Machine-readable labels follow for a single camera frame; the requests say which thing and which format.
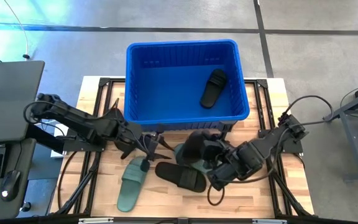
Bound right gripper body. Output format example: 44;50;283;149
205;139;249;191

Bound black desk support bar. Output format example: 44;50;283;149
26;123;65;155

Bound dark grey desk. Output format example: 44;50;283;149
0;138;37;222

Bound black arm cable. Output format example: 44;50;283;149
22;100;59;125
278;95;335;126

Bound silver metal bracket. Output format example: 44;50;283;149
78;217;114;224
252;218;288;224

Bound black computer mouse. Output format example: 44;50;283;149
0;169;22;202

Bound black rubber slide sandal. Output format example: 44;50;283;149
200;68;228;110
154;161;207;193
181;129;220;165

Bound thick black cable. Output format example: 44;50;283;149
57;151;78;211

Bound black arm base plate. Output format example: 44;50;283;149
258;129;304;155
62;136;107;153

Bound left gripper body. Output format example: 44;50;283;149
113;108;154;160

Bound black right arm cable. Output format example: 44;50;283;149
278;95;335;126

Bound blue plastic bin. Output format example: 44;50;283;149
124;39;250;131

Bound green rubber slide sandal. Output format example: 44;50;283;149
116;156;150;213
173;142;213;175

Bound black aluminium frame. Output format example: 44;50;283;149
244;78;312;217
50;77;127;217

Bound white thin cable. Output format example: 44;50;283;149
3;0;31;60

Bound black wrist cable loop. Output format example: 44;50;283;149
206;149;280;207

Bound grey metal stand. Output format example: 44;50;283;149
323;77;358;183

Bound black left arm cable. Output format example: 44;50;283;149
22;100;59;125

